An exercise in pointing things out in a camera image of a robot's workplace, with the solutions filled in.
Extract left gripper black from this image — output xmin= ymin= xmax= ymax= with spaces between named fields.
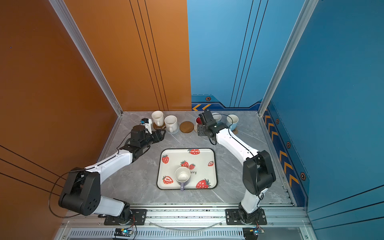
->
xmin=140 ymin=129 xmax=166 ymax=152

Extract red interior mug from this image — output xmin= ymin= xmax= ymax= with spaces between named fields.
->
xmin=195 ymin=117 xmax=202 ymax=132

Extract dark glossy wooden coaster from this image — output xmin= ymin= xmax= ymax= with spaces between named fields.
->
xmin=152 ymin=123 xmax=166 ymax=130

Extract light wooden round coaster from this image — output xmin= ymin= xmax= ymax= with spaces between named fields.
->
xmin=180 ymin=121 xmax=195 ymax=134

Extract light blue mug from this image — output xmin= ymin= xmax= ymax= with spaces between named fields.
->
xmin=226 ymin=114 xmax=239 ymax=131

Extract white mug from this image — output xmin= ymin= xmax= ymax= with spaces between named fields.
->
xmin=151 ymin=111 xmax=164 ymax=127
xmin=164 ymin=115 xmax=179 ymax=132

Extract light blue rope coaster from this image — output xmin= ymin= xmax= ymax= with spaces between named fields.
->
xmin=166 ymin=128 xmax=180 ymax=135

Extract lavender mug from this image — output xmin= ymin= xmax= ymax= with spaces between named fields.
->
xmin=175 ymin=167 xmax=191 ymax=192

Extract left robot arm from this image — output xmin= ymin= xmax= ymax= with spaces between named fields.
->
xmin=58 ymin=125 xmax=166 ymax=225

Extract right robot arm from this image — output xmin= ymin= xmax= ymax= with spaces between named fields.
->
xmin=199 ymin=110 xmax=276 ymax=225

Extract strawberry print white tray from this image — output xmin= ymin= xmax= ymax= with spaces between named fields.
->
xmin=157 ymin=148 xmax=218 ymax=191

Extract left green circuit board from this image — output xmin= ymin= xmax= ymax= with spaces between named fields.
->
xmin=114 ymin=228 xmax=135 ymax=240

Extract green circuit board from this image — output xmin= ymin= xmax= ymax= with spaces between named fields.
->
xmin=243 ymin=228 xmax=265 ymax=240
xmin=114 ymin=228 xmax=135 ymax=240

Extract right green circuit board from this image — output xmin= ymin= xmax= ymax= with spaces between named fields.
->
xmin=243 ymin=228 xmax=265 ymax=240

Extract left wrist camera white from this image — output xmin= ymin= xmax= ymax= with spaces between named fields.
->
xmin=140 ymin=118 xmax=153 ymax=134

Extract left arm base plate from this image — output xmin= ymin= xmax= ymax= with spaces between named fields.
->
xmin=104 ymin=209 xmax=147 ymax=226

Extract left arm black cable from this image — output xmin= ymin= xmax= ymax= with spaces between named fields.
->
xmin=47 ymin=131 xmax=151 ymax=219

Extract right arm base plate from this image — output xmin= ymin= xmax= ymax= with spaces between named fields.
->
xmin=226 ymin=208 xmax=268 ymax=226

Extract aluminium front rail frame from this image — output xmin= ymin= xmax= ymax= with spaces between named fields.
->
xmin=54 ymin=204 xmax=317 ymax=240

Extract left aluminium corner post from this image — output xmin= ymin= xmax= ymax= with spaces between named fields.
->
xmin=49 ymin=0 xmax=123 ymax=117

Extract aluminium corner post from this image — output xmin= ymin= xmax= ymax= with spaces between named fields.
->
xmin=49 ymin=0 xmax=123 ymax=117
xmin=258 ymin=0 xmax=319 ymax=117

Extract right aluminium corner post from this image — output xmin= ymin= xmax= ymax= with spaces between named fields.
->
xmin=258 ymin=0 xmax=319 ymax=117

